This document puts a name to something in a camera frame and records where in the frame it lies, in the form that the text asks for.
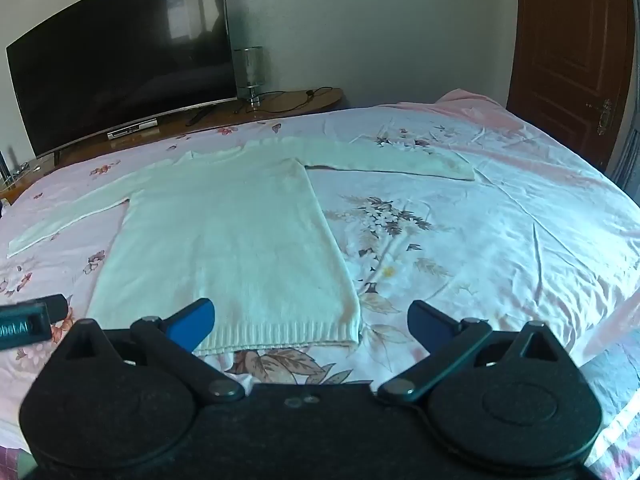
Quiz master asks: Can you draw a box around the dark wooden furniture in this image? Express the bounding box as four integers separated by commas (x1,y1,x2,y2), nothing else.
505,0,639,177

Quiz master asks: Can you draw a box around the silver set-top box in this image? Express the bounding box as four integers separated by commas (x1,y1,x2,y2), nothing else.
106,117,159,140

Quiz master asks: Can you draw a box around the black flat television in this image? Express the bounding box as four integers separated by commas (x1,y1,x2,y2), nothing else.
6,0,239,159

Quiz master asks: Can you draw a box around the wooden television stand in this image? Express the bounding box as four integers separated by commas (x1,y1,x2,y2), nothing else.
0,87,346,206

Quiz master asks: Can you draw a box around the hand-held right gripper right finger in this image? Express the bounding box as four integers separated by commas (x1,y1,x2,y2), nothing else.
377,301,576,403

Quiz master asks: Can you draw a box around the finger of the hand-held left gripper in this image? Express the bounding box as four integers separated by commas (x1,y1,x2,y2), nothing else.
36,294,69,322

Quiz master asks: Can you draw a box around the silver table lamp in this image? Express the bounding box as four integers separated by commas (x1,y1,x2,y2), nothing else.
232,46,264,110

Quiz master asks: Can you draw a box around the brass door handle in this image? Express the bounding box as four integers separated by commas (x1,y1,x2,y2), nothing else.
587,98,615,136

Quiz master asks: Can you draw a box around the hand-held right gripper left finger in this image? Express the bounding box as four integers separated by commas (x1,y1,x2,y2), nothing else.
55,298,246,403

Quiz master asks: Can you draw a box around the white pillow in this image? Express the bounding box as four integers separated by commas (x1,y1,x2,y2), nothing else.
7,137,476,358

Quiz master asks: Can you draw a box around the pink floral bedsheet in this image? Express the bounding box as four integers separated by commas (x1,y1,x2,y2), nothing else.
0,89,640,466

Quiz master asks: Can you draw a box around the black lamp cable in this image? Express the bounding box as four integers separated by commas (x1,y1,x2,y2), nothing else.
235,87,332,114

